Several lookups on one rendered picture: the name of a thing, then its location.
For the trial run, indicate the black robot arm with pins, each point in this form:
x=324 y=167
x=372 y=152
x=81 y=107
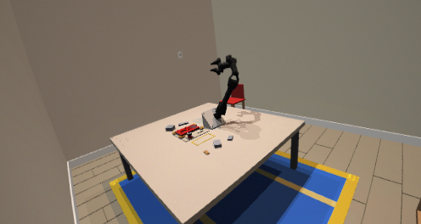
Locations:
x=231 y=85

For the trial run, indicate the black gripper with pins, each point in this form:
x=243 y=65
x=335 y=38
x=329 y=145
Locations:
x=220 y=66

